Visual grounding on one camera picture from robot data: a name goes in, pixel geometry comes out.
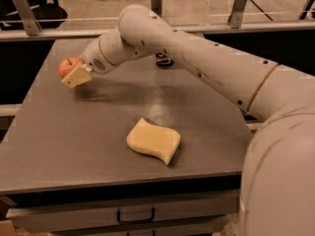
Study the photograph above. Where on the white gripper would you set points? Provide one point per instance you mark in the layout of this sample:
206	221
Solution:
93	57

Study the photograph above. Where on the red apple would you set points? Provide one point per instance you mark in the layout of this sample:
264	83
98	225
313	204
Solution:
68	64

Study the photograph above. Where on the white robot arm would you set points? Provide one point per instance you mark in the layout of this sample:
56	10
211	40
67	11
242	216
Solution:
278	180

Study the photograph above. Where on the blue pepsi can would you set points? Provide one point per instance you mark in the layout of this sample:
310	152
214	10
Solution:
163	61

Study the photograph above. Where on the black office chair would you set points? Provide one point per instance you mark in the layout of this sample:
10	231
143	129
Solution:
48	13

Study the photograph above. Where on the yellow sponge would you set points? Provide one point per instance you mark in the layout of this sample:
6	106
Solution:
153	140

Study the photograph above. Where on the grey cabinet drawer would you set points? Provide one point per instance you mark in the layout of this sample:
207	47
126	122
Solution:
170	215

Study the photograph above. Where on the horizontal metal rail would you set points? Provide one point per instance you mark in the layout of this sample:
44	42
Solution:
52	34

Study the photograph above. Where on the left metal rail bracket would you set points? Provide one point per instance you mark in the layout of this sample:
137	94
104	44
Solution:
31	25

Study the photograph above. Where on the metal rail bracket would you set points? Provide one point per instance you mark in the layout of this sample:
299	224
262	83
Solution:
31	25
156	6
236	15

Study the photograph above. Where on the middle metal rail bracket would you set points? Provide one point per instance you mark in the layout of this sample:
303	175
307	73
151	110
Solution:
156	6

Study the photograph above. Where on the black drawer handle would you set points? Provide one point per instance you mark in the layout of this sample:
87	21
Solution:
130	217

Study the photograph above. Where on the right metal rail bracket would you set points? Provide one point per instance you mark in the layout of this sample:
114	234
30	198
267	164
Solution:
236	15

